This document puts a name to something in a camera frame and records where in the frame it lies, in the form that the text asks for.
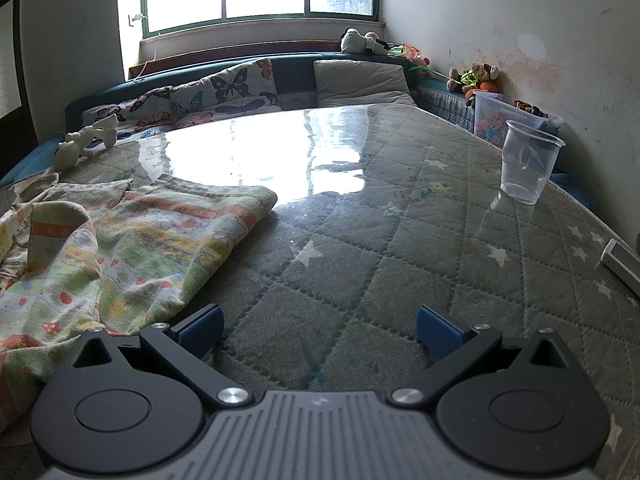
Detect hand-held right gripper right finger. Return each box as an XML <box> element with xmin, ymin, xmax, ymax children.
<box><xmin>389</xmin><ymin>306</ymin><xmax>572</xmax><ymax>407</ymax></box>

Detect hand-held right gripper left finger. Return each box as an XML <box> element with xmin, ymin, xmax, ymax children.
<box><xmin>70</xmin><ymin>304</ymin><xmax>253</xmax><ymax>408</ymax></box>

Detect colourful printed child's garment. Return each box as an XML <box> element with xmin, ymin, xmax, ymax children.
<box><xmin>0</xmin><ymin>172</ymin><xmax>278</xmax><ymax>433</ymax></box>

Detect pile of mixed clothes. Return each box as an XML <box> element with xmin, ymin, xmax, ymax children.
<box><xmin>0</xmin><ymin>52</ymin><xmax>581</xmax><ymax>196</ymax></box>

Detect grey quilted star mat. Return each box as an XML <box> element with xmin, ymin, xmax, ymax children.
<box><xmin>0</xmin><ymin>102</ymin><xmax>640</xmax><ymax>480</ymax></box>

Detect clear plastic cup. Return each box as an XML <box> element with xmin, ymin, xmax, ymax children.
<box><xmin>500</xmin><ymin>120</ymin><xmax>566</xmax><ymax>205</ymax></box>

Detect white remote control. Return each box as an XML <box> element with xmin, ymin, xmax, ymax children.
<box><xmin>600</xmin><ymin>238</ymin><xmax>640</xmax><ymax>297</ymax></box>

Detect white plush rabbit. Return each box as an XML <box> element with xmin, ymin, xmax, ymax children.
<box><xmin>54</xmin><ymin>114</ymin><xmax>120</xmax><ymax>172</ymax></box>

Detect clear plastic storage box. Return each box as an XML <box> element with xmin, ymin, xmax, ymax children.
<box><xmin>472</xmin><ymin>91</ymin><xmax>564</xmax><ymax>149</ymax></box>

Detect butterfly print pillow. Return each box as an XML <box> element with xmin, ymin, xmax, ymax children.
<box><xmin>169</xmin><ymin>80</ymin><xmax>218</xmax><ymax>128</ymax></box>
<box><xmin>81</xmin><ymin>87</ymin><xmax>173</xmax><ymax>137</ymax></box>
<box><xmin>207</xmin><ymin>58</ymin><xmax>281</xmax><ymax>113</ymax></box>

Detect brown plush bear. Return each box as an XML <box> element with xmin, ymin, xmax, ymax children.
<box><xmin>468</xmin><ymin>62</ymin><xmax>502</xmax><ymax>92</ymax></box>

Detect plain grey pillow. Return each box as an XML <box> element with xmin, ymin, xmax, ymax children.
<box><xmin>313</xmin><ymin>60</ymin><xmax>418</xmax><ymax>107</ymax></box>

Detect brown wooden ledge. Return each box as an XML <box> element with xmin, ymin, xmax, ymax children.
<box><xmin>129</xmin><ymin>40</ymin><xmax>346</xmax><ymax>80</ymax></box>

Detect colourful toy flowers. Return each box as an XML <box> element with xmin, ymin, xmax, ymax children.
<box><xmin>387</xmin><ymin>44</ymin><xmax>432</xmax><ymax>69</ymax></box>

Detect black and white plush dog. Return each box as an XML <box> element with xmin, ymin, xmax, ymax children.
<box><xmin>340</xmin><ymin>28</ymin><xmax>396</xmax><ymax>57</ymax></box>

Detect dark door with frosted glass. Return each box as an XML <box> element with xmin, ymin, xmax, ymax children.
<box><xmin>0</xmin><ymin>0</ymin><xmax>39</xmax><ymax>151</ymax></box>

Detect white cable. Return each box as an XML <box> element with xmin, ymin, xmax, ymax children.
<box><xmin>128</xmin><ymin>12</ymin><xmax>163</xmax><ymax>79</ymax></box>

